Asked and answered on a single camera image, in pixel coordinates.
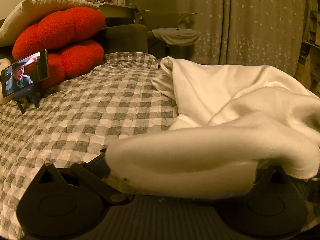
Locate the grey garment on chair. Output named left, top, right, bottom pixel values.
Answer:
left=152, top=28, right=200, bottom=46

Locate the red knitted cushion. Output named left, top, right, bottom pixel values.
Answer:
left=12, top=7, right=105, bottom=89

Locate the wooden shelf unit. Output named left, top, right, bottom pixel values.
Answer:
left=295, top=10, right=319, bottom=96

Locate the grey checkered bed quilt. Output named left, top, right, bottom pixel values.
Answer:
left=1, top=52, right=177, bottom=239

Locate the black phone stand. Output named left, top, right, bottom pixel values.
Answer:
left=12, top=85, right=44, bottom=114

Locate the smartphone playing video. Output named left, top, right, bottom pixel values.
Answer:
left=3, top=49, right=49, bottom=97

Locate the grey office chair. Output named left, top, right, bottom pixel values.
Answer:
left=132, top=0, right=201, bottom=46

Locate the white flower plush cushion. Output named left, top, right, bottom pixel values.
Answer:
left=1, top=58, right=14, bottom=106

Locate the white desk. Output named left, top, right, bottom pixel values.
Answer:
left=98, top=3, right=135, bottom=18

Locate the white Pooh t-shirt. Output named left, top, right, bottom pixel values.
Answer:
left=105, top=57, right=319, bottom=199

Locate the beige pillow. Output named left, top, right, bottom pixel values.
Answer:
left=1, top=0, right=99, bottom=47

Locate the grey star curtain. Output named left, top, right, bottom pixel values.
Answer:
left=176, top=0, right=305, bottom=75

